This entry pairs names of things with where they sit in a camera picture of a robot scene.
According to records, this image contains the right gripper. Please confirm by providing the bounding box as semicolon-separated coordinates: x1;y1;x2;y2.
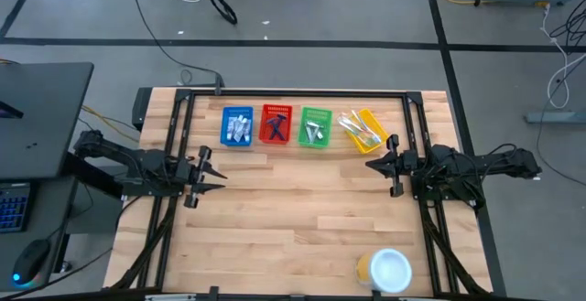
364;134;419;199

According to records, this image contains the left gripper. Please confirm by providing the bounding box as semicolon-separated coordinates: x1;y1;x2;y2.
175;145;229;210

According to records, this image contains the teal toothbrush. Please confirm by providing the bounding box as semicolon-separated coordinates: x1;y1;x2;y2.
341;117;381;149

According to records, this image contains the yellow plastic basket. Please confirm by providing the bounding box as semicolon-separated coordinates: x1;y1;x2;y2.
343;107;391;156

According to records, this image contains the blue plastic basket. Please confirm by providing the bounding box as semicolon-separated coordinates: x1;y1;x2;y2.
219;105;255;147

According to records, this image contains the green plastic basket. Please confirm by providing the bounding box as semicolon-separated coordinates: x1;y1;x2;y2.
297;106;334;149

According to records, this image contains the red plastic basket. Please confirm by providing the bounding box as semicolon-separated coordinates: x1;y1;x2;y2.
258;103;294;145

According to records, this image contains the black side panel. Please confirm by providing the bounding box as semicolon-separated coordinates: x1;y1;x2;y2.
131;86;154;132

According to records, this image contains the jar with white lid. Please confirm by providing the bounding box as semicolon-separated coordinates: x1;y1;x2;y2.
354;247;413;294

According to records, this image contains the grey metal bar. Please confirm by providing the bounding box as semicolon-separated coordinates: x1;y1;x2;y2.
144;293;199;301

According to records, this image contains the dark grey desk surface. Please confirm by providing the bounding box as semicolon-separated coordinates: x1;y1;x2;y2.
0;175;79;293

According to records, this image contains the black raised desk panel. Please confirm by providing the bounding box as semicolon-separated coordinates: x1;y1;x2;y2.
0;61;95;181

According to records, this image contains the black computer mouse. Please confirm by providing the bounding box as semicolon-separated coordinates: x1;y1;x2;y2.
11;239;52;290

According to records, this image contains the backlit black keyboard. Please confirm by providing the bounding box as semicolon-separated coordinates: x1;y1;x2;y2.
0;181;32;234

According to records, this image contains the long black floor cable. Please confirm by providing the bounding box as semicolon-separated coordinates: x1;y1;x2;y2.
126;0;225;96

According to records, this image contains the black metal table frame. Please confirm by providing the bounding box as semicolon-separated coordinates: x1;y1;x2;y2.
109;88;507;301

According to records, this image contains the thin yellow cable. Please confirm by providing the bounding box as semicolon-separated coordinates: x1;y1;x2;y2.
81;103;114;126

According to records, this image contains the coiled black cable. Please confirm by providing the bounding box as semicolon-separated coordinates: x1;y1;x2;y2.
209;0;239;26

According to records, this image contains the white floor cable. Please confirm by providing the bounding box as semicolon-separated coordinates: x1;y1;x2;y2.
539;3;586;111

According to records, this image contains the black cable tangle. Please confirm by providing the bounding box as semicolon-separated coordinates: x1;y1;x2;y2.
548;0;586;48

